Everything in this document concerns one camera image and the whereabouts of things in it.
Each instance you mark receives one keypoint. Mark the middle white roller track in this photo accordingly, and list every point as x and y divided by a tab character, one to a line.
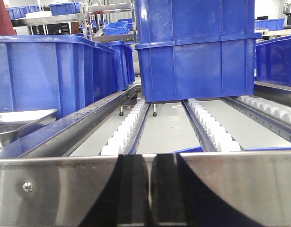
212	136

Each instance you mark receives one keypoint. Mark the silver metal tray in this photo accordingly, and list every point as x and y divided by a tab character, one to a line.
15	125

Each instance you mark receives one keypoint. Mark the upper stacked blue bin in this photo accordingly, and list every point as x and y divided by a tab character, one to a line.
191	20

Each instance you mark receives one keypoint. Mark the right white roller track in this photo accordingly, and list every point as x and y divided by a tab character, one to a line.
275	118

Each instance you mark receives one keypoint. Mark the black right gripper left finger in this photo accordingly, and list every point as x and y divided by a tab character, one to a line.
124	200

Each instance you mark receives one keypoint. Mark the large blue bin left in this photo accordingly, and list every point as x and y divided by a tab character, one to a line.
62	72

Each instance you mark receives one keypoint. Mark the person in red shirt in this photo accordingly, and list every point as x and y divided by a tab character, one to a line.
6	27

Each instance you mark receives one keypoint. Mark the stacked blue bin centre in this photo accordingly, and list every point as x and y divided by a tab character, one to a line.
204	68

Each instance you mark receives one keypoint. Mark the stainless steel front rail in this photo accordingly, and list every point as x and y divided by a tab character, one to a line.
59	192

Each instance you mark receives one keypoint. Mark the metal shelving rack background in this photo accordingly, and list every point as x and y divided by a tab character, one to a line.
100	23

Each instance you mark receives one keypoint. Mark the stacked blue bin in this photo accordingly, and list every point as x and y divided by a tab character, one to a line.
191	20
204	68

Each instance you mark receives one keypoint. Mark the white roller track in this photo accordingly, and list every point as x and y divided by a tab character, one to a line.
275	118
212	136
125	139

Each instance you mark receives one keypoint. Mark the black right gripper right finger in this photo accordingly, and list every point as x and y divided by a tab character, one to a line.
180	198

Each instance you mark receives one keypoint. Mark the blue bin right edge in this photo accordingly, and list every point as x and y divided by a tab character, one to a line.
273	61

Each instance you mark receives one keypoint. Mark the left white roller track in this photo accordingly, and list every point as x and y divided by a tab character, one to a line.
125	139

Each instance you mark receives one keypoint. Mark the steel side guide rail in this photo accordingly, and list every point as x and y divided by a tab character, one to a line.
63	136

